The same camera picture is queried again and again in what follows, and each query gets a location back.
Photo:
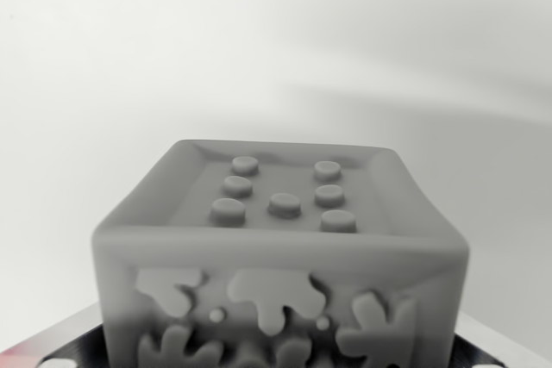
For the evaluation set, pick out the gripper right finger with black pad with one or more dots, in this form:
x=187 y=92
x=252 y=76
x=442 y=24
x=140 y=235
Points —
x=487 y=348

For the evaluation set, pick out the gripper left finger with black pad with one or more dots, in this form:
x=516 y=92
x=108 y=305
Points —
x=64 y=344

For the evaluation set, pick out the grey embossed cube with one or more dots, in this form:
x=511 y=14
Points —
x=280 y=251

